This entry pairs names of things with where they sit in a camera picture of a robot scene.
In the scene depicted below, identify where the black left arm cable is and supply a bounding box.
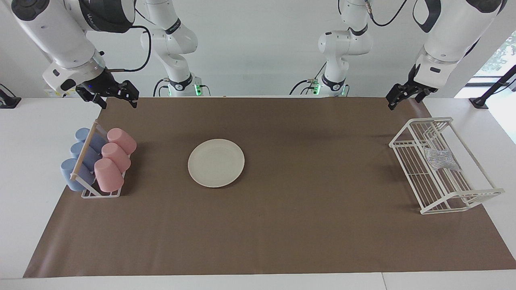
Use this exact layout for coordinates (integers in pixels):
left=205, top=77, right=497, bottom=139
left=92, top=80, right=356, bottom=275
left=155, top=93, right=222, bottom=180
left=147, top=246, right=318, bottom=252
left=364, top=0, right=408, bottom=27

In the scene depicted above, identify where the white wire dish rack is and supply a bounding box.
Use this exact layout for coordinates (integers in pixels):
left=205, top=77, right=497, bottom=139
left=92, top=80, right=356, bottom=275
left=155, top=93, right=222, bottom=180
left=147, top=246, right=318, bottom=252
left=389, top=117, right=505, bottom=215

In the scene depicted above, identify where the white wall socket box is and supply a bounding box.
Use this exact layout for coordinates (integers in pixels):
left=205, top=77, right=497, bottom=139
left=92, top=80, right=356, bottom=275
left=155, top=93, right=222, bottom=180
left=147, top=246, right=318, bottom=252
left=44, top=89, right=79, bottom=98

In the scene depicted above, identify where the black angled stand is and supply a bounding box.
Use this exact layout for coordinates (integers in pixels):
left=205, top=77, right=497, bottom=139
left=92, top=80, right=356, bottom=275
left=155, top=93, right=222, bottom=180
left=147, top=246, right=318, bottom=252
left=469, top=64, right=516, bottom=109

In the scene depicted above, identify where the black base cable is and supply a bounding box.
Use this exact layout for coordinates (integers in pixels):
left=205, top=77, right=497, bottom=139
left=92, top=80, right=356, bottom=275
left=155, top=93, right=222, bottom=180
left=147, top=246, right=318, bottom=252
left=153, top=79, right=170, bottom=97
left=289, top=62, right=327, bottom=95

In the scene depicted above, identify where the white cup rack wooden handle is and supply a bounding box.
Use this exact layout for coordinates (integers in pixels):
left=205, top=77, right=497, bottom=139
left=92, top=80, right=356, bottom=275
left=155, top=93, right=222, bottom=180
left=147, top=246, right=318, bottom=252
left=70, top=120, right=130, bottom=199

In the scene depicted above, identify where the blue plastic cup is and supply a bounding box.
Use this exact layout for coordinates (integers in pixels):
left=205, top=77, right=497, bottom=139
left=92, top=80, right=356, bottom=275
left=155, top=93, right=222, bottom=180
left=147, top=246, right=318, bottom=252
left=70, top=142, right=101, bottom=170
left=60, top=158, right=95, bottom=192
left=75, top=128, right=106, bottom=153

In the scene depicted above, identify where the round cream plate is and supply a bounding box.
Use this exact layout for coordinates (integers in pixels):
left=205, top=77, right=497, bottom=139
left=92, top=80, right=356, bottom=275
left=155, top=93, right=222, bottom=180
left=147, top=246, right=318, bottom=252
left=188, top=139, right=245, bottom=188

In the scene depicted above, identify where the pink plastic cup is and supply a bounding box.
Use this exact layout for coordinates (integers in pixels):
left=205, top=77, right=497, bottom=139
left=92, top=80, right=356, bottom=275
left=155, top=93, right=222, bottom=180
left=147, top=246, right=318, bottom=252
left=107, top=128, right=137, bottom=155
left=94, top=158, right=125, bottom=193
left=101, top=143, right=131, bottom=172

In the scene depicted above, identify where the black left base cable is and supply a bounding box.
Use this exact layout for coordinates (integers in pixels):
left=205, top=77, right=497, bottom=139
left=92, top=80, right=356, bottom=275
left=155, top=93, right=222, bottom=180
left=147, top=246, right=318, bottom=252
left=289, top=62, right=327, bottom=95

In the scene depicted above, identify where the brown table mat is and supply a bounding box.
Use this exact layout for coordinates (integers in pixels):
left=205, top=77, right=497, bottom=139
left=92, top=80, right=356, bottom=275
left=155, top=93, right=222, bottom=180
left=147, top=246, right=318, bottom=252
left=23, top=97, right=516, bottom=278

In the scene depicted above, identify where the black clamp mount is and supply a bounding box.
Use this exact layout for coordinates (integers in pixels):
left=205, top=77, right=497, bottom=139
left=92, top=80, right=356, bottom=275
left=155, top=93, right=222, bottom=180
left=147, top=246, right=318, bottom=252
left=0, top=83, right=21, bottom=109

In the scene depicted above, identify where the black right base cable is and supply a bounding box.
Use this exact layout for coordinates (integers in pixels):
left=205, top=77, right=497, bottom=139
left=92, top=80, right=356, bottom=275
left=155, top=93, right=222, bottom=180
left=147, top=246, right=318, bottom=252
left=153, top=79, right=170, bottom=97

